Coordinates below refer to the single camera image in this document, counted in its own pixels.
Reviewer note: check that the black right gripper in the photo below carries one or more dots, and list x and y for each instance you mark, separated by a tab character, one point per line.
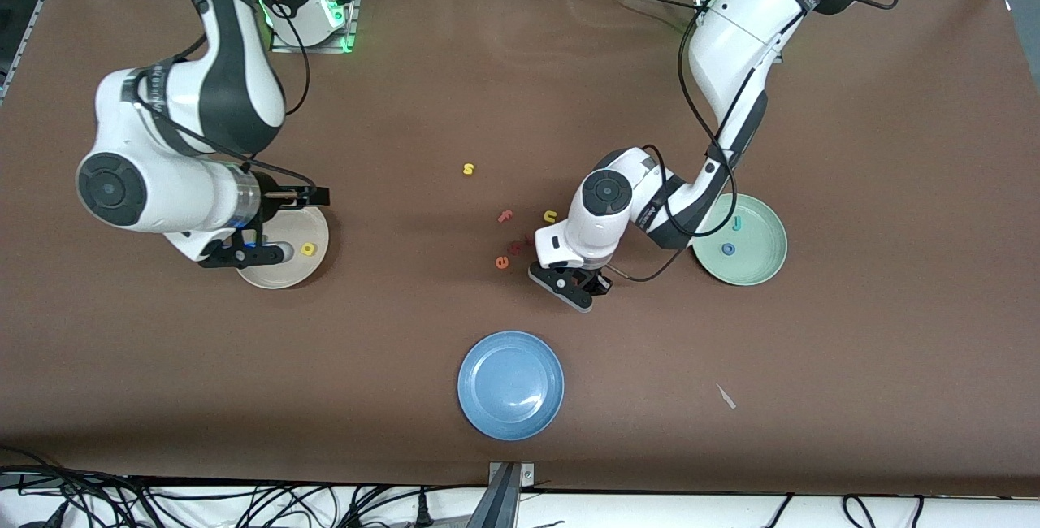
274	197

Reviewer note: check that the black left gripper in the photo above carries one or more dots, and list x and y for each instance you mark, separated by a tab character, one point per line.
600	283

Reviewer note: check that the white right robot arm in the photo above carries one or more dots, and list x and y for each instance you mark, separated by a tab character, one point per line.
162	195

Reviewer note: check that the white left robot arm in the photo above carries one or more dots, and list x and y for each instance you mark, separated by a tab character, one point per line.
731	49

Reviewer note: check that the brown beige plate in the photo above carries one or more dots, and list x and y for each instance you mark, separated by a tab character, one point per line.
313	270

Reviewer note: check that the blue plate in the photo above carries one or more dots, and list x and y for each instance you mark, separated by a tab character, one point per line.
510	386

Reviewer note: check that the green plate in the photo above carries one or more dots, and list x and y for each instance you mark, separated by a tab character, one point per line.
760	264

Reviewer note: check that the white paper scrap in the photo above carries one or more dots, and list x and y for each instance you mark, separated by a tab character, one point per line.
725	396

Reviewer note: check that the brown table cover sheet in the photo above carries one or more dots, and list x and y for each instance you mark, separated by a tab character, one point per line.
520	106

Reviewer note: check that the black power plug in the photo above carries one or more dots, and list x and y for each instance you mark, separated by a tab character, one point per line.
422	512

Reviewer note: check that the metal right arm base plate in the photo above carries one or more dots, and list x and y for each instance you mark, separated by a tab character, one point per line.
348	32

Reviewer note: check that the aluminium frame post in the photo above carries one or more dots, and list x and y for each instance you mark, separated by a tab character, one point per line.
504	504

